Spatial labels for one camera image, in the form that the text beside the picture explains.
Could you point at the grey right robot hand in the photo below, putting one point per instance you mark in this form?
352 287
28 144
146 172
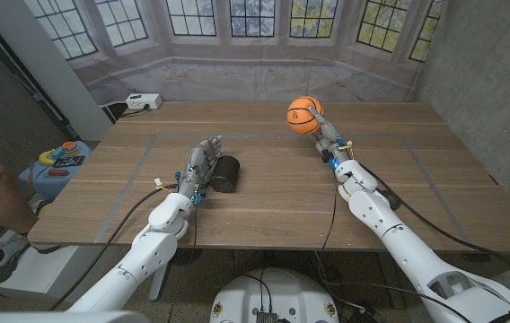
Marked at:
331 141

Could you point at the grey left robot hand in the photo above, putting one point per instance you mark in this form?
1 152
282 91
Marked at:
200 166

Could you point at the orange mini basketball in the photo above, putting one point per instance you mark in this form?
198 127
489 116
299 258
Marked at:
300 119

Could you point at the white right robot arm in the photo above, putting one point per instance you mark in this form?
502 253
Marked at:
407 251

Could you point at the black cylindrical speaker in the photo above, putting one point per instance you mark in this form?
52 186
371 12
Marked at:
225 175

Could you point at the white power strip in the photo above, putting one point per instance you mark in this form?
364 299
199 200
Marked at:
143 101

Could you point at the printed window backdrop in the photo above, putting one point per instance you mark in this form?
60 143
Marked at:
237 76

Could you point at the grey table leg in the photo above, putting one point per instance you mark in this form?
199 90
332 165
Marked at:
387 278
158 280

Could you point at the red flat toy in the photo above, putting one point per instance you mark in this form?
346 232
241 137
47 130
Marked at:
57 172

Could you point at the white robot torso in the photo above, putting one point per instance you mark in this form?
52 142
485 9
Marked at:
277 291

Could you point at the blue stool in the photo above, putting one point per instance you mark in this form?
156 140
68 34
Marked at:
53 184

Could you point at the yellow toy banana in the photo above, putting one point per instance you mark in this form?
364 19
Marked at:
45 158

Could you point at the white slanted column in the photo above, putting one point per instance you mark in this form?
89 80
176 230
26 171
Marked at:
48 67

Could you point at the white floor platform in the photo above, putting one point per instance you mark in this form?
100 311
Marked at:
35 269

